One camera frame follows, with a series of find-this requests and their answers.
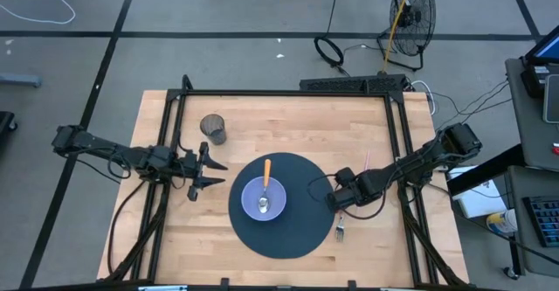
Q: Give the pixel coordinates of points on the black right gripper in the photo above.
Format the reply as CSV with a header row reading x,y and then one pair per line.
x,y
358,192

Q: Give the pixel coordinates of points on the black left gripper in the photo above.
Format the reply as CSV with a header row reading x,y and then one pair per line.
x,y
196,168

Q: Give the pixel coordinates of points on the blue-grey faceted glass tumbler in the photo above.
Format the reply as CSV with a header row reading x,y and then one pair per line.
x,y
216,136

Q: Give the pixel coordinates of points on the lilac bowl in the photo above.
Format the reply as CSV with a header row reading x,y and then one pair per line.
x,y
276,203

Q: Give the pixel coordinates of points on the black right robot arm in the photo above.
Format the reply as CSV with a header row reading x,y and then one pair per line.
x,y
436,151

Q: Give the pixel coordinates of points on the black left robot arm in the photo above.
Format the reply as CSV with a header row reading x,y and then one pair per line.
x,y
96,144

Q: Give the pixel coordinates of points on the pale pink utensil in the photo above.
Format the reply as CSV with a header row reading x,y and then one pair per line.
x,y
367,160

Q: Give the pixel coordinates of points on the dark round woven placemat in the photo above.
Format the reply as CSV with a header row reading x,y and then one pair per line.
x,y
297,234

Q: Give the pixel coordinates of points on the black perforated box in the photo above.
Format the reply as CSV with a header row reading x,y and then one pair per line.
x,y
340,83

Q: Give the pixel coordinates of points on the white paper box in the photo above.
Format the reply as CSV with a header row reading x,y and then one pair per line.
x,y
478,197

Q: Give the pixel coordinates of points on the black desk edge bar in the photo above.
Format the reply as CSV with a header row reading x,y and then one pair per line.
x,y
485,171

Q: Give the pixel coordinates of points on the white wipes canister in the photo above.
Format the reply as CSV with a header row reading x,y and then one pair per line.
x,y
502,222

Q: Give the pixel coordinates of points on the grey side table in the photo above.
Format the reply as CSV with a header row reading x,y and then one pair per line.
x,y
528,125

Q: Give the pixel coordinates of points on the black floor fan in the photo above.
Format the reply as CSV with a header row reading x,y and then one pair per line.
x,y
412,15

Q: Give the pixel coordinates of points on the black keyboard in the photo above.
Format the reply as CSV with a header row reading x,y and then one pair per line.
x,y
546,219

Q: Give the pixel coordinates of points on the grey desk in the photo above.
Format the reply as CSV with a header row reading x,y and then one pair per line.
x,y
537,260

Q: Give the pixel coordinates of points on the black desk device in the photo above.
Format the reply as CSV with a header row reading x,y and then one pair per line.
x,y
533,79

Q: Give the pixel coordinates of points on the grey floor foot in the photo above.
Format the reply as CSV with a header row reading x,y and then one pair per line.
x,y
19,80

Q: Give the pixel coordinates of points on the grey tablet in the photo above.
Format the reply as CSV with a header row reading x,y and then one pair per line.
x,y
552,99

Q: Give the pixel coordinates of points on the black laptop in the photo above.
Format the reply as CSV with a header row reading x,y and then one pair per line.
x,y
548,48

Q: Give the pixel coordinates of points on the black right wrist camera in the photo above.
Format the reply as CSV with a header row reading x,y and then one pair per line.
x,y
345,176

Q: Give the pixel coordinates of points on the black aluminium table frame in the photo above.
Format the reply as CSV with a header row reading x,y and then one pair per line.
x,y
284,93

